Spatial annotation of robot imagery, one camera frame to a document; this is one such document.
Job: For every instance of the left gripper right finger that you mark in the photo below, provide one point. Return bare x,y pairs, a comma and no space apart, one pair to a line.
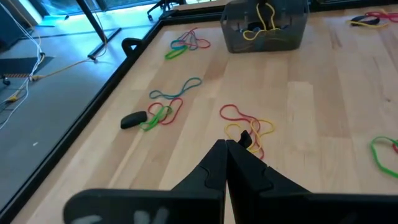
264,202

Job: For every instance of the green rubber band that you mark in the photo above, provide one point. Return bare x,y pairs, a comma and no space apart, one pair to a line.
155,119
174,53
374,157

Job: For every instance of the black slanted pole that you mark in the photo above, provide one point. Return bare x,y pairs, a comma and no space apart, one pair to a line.
91,18

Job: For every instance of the blue rubber band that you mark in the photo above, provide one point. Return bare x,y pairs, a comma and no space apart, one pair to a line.
178,41

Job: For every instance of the black table clamp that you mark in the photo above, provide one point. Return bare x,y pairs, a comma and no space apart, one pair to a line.
130,43

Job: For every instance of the black office chair base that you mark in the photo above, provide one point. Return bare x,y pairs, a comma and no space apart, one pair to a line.
164,6

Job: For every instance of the black floor mat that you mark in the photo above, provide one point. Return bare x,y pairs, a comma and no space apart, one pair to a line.
21,65

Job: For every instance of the grey translucent plastic bin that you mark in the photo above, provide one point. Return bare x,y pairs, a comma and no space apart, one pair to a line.
280,43

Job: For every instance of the teal rubber band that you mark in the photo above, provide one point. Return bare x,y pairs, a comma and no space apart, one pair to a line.
200,82

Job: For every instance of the yellow rubber band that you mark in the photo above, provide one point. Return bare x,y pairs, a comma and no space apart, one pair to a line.
261,23
367,25
273,128

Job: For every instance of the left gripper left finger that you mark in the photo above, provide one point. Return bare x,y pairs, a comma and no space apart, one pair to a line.
186,202

